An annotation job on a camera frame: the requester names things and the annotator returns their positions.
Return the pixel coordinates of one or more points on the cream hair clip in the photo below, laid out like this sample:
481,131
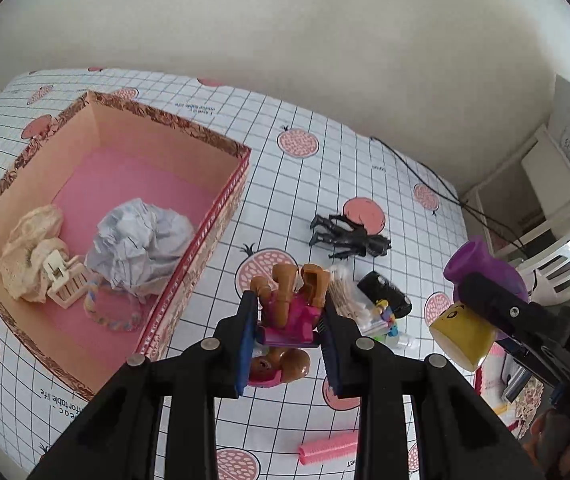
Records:
62,280

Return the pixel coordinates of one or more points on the person's right hand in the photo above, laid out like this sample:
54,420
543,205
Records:
547,435

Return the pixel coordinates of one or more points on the cream lace cloth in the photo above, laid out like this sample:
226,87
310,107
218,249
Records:
30,230

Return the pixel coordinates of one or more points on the grid print covered desktop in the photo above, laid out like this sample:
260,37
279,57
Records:
290,180

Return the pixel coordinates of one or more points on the colourful plastic clips toy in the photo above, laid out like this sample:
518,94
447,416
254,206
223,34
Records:
387,317

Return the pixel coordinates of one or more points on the black toy car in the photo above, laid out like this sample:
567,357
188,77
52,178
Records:
390,295

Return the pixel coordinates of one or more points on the white paper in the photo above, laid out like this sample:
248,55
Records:
140,240

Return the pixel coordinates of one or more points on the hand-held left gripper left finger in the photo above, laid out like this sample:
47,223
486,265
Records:
245,340

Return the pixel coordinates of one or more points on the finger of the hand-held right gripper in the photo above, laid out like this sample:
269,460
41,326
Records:
505,310

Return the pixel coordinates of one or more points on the floral pink gift box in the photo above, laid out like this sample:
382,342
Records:
155,185

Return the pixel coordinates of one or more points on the black action figure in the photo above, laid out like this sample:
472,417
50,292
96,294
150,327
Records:
350,235

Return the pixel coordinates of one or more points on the white shelf unit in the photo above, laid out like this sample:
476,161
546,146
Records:
555,175

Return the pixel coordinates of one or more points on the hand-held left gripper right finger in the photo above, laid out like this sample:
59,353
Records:
332,350

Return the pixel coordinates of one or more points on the pink hair roller clip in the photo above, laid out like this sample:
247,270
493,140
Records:
330,447

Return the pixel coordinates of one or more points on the purple and yellow mushroom toy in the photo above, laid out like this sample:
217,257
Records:
465,335

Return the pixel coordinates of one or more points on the cotton swab pack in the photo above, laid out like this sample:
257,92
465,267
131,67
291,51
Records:
350,300

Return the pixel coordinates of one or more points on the brown dog figure pink outfit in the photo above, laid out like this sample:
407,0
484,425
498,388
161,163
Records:
285,310

